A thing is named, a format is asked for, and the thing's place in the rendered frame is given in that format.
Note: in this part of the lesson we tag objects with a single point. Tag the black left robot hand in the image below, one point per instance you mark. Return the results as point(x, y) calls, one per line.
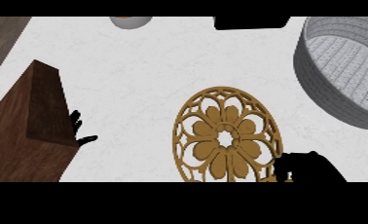
point(77, 124)

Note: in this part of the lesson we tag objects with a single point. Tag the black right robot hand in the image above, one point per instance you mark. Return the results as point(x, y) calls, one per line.
point(309, 168)

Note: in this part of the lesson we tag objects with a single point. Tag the gold floral cutout placemat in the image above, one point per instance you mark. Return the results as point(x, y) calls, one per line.
point(224, 137)

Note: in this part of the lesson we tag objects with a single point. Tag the grey round wicker basket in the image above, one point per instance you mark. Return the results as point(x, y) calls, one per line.
point(335, 68)

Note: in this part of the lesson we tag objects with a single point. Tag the dark brown wooden block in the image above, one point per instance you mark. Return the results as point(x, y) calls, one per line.
point(35, 130)

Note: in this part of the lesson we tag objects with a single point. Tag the brown wooden panel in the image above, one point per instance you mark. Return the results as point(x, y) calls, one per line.
point(9, 33)

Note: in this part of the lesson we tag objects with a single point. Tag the grey round bowl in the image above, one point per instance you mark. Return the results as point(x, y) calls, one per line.
point(130, 22)

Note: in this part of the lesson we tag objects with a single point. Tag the black appliance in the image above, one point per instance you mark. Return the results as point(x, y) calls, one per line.
point(248, 22)

